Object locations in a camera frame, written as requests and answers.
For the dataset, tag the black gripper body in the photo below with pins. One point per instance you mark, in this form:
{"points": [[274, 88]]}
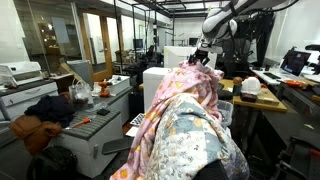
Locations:
{"points": [[201, 56]]}

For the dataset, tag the pink patterned fleece blanket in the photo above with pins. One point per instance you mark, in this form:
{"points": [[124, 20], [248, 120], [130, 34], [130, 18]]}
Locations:
{"points": [[186, 83]]}

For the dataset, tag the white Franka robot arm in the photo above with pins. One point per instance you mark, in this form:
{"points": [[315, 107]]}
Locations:
{"points": [[216, 26]]}

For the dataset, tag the grey trash bin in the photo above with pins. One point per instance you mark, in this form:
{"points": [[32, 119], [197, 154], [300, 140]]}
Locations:
{"points": [[80, 71]]}

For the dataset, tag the small black computer monitor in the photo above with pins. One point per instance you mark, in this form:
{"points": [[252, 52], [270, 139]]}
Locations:
{"points": [[193, 41], [138, 44]]}

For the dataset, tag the large white machine housing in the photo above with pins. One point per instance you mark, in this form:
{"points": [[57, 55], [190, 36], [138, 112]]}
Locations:
{"points": [[176, 55]]}

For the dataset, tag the dark bottle with brown cap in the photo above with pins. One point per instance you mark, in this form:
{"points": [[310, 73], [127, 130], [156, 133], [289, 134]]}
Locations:
{"points": [[237, 88]]}

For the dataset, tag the black equipment rack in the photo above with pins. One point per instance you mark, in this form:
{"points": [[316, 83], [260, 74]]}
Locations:
{"points": [[253, 43]]}

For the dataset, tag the large white cardboard box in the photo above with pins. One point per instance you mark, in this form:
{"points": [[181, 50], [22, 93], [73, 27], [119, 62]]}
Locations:
{"points": [[153, 86]]}

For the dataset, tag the white safety helmet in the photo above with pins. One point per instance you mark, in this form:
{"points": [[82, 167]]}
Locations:
{"points": [[251, 86]]}

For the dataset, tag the white office desk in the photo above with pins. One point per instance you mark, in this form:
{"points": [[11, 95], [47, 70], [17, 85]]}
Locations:
{"points": [[257, 74]]}

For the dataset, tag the small black case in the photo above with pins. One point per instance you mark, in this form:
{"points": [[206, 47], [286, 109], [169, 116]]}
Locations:
{"points": [[248, 97]]}

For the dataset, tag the black computer keyboard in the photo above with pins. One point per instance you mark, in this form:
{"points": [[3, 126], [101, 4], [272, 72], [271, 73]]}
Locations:
{"points": [[271, 76]]}

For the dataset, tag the flat tan box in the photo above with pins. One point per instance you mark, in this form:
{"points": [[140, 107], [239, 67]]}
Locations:
{"points": [[268, 97]]}

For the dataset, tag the light wooden table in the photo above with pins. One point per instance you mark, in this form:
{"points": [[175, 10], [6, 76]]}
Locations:
{"points": [[266, 106]]}

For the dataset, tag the floral patchwork quilt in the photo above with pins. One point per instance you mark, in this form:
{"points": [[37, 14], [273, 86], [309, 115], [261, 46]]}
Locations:
{"points": [[190, 140]]}

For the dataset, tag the small white open box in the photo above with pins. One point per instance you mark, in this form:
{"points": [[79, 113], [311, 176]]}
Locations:
{"points": [[120, 86]]}

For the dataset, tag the dotted calibration board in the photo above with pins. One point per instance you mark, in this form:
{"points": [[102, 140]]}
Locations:
{"points": [[138, 119]]}

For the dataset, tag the wooden framed glass door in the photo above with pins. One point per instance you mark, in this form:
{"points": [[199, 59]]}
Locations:
{"points": [[107, 60]]}

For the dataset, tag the grey long counter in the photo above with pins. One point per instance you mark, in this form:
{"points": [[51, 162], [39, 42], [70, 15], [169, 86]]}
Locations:
{"points": [[121, 106]]}

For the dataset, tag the open black laptop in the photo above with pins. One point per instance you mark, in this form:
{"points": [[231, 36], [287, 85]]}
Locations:
{"points": [[295, 63]]}

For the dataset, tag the orange flat object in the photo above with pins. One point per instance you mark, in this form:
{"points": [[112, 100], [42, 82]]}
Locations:
{"points": [[295, 84]]}

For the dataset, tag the white paper sheet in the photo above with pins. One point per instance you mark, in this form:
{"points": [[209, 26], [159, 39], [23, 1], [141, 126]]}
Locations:
{"points": [[130, 131]]}

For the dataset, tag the dark grey desk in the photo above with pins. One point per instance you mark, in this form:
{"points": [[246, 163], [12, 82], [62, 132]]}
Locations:
{"points": [[290, 116]]}

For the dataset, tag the small black flat device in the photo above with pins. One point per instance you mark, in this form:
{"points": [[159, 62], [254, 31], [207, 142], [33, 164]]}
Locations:
{"points": [[103, 112]]}

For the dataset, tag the grey ribbed foam mat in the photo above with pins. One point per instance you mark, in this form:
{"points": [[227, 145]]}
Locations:
{"points": [[96, 125]]}

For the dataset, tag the flattened brown cardboard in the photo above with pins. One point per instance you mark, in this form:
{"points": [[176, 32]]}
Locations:
{"points": [[65, 68]]}

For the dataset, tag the white low cabinet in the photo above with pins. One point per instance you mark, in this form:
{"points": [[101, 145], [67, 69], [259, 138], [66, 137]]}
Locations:
{"points": [[86, 150]]}

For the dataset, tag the dark navy jacket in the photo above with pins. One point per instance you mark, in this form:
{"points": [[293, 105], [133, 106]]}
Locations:
{"points": [[50, 108]]}

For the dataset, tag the white drawer cabinet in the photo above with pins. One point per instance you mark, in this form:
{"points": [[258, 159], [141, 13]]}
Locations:
{"points": [[30, 96]]}

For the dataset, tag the white office printer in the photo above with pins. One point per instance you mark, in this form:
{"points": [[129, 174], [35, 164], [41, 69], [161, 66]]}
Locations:
{"points": [[20, 71]]}

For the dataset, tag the black backpack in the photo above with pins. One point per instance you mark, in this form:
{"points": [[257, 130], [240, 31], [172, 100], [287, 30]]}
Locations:
{"points": [[50, 165]]}

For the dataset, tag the black metal frame structure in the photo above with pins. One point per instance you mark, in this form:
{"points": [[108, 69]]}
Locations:
{"points": [[115, 33]]}

